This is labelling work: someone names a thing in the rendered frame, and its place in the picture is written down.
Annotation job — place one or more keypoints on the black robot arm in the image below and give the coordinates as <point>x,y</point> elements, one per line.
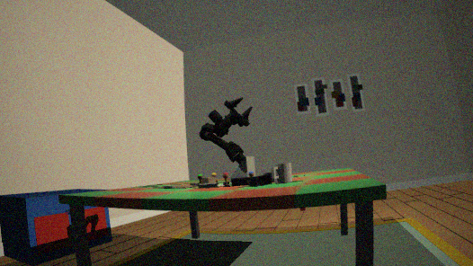
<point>220,129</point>

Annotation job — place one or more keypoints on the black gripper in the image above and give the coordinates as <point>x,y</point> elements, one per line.
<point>233,116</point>

